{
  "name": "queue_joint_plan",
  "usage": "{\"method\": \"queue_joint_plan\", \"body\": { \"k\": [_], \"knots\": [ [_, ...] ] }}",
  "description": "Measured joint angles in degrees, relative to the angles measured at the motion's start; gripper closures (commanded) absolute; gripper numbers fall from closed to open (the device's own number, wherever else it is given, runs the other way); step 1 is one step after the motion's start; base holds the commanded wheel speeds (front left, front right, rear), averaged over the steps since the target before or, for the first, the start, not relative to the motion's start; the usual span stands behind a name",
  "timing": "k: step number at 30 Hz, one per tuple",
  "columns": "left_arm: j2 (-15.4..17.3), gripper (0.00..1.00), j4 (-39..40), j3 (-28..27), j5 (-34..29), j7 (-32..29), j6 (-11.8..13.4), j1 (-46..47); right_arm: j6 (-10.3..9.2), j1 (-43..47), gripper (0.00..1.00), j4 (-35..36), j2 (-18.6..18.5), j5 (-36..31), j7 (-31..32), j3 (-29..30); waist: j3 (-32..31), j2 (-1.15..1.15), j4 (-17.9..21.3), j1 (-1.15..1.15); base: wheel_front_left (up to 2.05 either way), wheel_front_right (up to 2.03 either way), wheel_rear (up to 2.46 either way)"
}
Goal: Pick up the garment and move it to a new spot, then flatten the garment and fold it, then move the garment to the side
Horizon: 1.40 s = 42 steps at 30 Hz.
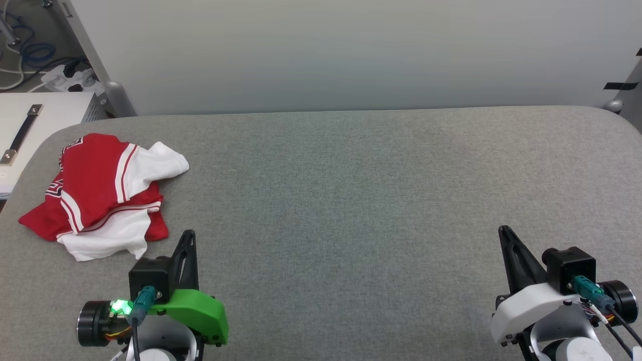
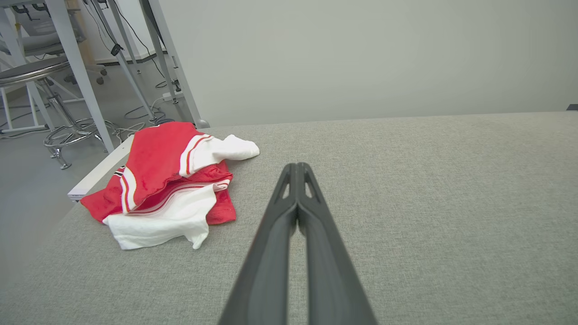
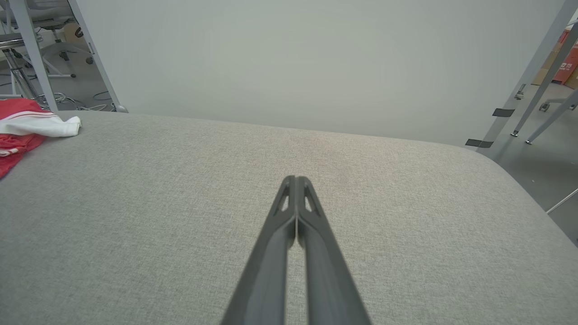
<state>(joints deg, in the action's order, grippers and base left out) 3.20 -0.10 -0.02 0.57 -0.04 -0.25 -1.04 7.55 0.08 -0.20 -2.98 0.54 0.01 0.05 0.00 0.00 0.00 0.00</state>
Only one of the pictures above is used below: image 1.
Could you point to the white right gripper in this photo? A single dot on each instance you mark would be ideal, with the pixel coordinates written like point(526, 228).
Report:
point(531, 306)

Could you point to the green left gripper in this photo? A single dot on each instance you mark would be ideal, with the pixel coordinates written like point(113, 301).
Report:
point(198, 311)

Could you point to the red and white jersey shirt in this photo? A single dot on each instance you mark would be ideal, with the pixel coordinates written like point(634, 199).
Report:
point(90, 175)

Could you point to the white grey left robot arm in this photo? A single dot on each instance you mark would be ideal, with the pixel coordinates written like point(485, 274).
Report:
point(93, 323)

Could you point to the grey fabric cushion surface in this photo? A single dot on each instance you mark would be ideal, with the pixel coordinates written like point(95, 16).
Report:
point(351, 200)

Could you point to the white round foot cap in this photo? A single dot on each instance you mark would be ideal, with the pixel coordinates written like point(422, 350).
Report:
point(614, 106)

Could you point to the white cabinet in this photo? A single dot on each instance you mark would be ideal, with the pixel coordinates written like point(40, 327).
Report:
point(55, 113)

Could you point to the black tape strip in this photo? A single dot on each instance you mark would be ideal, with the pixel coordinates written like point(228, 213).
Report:
point(621, 85)

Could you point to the white power strip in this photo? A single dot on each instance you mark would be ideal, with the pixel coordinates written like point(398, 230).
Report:
point(67, 80)

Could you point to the black power plug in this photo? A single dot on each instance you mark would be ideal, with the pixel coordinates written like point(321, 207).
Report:
point(75, 67)

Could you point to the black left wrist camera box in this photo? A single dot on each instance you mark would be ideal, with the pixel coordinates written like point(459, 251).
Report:
point(150, 276)

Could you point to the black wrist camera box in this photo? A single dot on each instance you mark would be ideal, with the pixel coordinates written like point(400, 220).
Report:
point(150, 276)
point(569, 265)

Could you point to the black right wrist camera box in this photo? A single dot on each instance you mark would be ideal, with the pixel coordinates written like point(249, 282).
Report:
point(569, 265)

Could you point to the grey metal frame post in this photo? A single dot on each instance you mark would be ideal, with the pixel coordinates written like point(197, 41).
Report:
point(95, 60)
point(632, 108)

